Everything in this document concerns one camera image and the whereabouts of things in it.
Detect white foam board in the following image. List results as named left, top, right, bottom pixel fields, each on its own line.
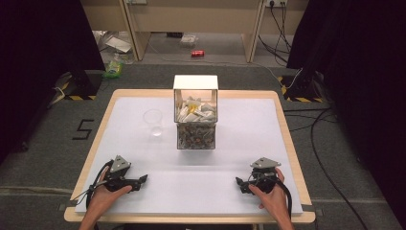
left=74, top=96, right=304, bottom=216

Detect clear plastic food container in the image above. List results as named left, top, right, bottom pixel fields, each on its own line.
left=179, top=34, right=199, bottom=49

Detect black floor cable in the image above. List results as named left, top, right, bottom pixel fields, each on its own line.
left=282, top=106, right=372, bottom=230

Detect clear plastic cup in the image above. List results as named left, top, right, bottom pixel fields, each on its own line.
left=142, top=108, right=165, bottom=138

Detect pile of dark small packets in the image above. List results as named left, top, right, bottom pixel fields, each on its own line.
left=177, top=122, right=216, bottom=150

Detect beige wooden desk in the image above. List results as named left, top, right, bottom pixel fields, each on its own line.
left=79, top=0, right=310, bottom=64

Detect black curtain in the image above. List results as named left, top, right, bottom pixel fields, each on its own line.
left=0, top=0, right=106, bottom=166
left=285, top=0, right=406, bottom=221

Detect pile of white sachets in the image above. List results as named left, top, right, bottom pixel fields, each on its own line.
left=175, top=96, right=217, bottom=124

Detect black stand base striped tape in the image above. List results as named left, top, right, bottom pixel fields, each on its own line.
left=277, top=70, right=325, bottom=104
left=47, top=70, right=103, bottom=108

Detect green plastic packet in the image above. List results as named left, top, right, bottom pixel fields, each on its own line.
left=101, top=59, right=124, bottom=81

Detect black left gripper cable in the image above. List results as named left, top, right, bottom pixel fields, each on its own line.
left=70, top=158, right=115, bottom=209

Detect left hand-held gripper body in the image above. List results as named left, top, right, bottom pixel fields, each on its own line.
left=103, top=155, right=140, bottom=193

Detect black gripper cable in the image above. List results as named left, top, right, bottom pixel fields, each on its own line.
left=273, top=177, right=293, bottom=221
left=70, top=158, right=115, bottom=209

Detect person's left hand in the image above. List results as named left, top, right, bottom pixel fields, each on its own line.
left=85, top=182, right=134, bottom=219

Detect person's right hand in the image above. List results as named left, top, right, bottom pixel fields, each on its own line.
left=248, top=167, right=290, bottom=220

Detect wooden table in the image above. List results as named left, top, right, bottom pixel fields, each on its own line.
left=63, top=88, right=317, bottom=225

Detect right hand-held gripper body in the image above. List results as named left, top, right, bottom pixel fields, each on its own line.
left=247, top=156, right=282, bottom=195

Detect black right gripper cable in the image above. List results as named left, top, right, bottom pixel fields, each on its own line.
left=273, top=177, right=293, bottom=221

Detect white wall power outlet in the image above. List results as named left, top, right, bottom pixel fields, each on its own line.
left=264, top=0, right=288, bottom=9

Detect crumpled clear plastic bags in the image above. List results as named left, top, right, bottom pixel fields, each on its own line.
left=91, top=30, right=136, bottom=65

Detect clear box with white lid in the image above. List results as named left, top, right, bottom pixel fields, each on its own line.
left=172, top=74, right=219, bottom=150

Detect black power cables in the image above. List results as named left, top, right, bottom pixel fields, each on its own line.
left=258, top=2, right=294, bottom=64

